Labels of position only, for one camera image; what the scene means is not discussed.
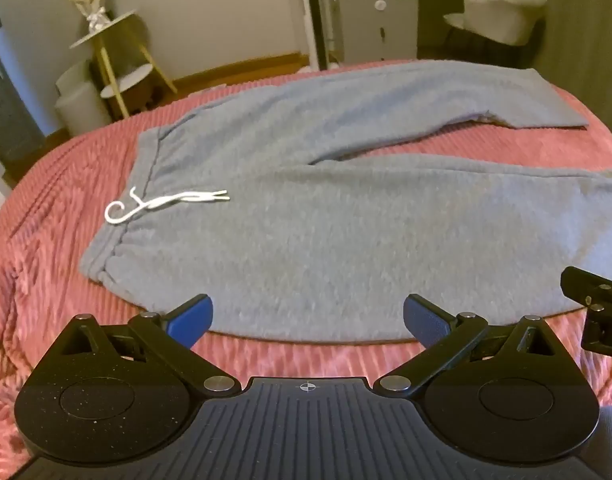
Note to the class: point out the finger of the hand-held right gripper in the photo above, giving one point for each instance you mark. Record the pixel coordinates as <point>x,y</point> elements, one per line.
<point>593,285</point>

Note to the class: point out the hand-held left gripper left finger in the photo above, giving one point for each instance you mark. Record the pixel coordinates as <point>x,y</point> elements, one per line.
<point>193,317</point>

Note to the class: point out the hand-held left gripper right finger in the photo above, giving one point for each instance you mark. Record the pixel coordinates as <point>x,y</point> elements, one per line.
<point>424,317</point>

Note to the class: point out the grey pants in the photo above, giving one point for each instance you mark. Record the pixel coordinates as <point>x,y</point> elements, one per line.
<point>336,240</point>

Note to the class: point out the pink ribbed blanket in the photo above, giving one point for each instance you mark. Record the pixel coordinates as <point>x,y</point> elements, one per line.
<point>46,240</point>

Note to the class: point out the white round stool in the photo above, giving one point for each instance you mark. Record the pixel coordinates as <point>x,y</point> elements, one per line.
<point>81,102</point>

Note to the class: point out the gold tiered side table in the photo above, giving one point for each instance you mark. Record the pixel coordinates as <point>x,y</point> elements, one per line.
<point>121,60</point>

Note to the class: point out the dark grey door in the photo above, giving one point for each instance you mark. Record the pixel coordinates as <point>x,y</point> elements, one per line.
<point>8,110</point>

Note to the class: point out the white fluffy chair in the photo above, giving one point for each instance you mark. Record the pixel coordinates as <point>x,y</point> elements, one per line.
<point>495,15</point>

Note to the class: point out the grey cabinet with white knob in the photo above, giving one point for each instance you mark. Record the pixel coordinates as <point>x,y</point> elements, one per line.
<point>375,30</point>

